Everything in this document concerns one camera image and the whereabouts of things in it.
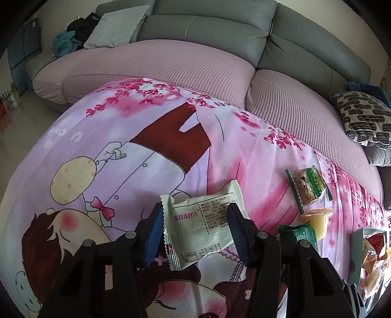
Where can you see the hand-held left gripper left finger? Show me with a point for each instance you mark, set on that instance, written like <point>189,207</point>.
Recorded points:
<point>154,235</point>

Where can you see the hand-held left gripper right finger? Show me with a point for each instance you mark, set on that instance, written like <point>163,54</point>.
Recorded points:
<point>236,235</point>

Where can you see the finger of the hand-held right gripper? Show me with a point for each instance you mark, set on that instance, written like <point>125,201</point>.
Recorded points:
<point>354,298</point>

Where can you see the pale green snack packet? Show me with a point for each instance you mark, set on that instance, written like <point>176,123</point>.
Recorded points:
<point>198,226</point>

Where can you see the teal white tray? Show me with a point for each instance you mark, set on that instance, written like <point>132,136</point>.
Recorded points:
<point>356,253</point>

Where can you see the clear rice cracker packet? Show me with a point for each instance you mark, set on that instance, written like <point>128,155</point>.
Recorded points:
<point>371,279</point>

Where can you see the yellow soft bread packet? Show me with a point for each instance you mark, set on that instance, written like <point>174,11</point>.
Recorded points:
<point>375,258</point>

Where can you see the red triangular snack packet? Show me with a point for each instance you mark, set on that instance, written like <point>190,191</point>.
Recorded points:
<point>377,241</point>

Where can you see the dark green snack packet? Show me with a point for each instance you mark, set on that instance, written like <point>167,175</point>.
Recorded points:
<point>297,235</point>

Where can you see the yellow jelly cup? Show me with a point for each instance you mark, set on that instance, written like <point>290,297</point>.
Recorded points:
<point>317,223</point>

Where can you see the clear green cookie packet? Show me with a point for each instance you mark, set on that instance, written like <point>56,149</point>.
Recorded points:
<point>308,186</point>

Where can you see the pink printed blanket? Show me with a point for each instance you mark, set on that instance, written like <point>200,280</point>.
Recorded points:
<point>91,146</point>

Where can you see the black white patterned pillow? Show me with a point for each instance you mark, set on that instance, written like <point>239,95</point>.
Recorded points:
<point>363,119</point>

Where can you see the pink sofa cover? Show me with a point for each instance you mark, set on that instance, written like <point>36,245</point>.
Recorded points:
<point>183,64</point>

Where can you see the blue cloth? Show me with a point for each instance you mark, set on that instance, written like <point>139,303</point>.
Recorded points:
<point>366,89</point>

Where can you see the small colourful boxes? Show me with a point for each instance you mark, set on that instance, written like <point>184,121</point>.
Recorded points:
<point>12,93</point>

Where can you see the grey sofa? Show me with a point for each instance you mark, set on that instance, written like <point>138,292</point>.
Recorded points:
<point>213,33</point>

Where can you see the light grey pillow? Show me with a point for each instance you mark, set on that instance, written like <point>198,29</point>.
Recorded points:
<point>116,27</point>

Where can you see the pile of dark clothes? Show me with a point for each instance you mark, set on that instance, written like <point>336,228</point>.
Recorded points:
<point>76,30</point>

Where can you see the blue cabinet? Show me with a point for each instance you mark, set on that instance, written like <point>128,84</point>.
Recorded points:
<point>23,58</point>

